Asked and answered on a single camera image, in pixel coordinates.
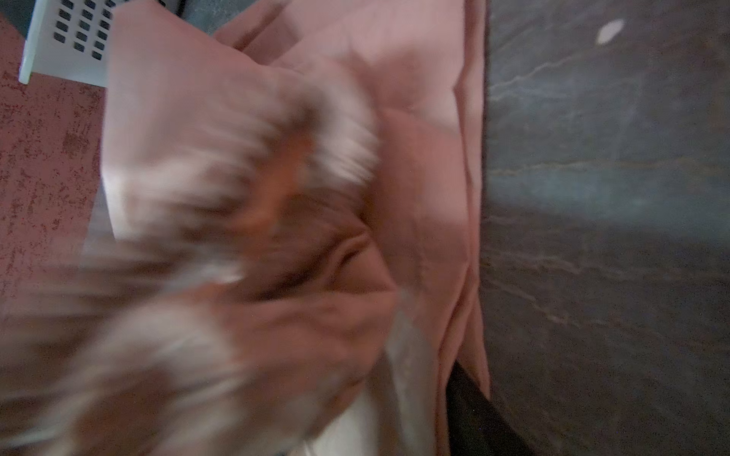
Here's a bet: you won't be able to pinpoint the pink shorts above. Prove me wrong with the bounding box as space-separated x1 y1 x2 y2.
1 1 489 455

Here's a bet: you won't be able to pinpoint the white plastic laundry basket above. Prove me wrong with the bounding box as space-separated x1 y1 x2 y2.
18 0 123 87

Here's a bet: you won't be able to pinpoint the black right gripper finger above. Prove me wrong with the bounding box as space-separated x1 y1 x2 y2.
446 362 533 456

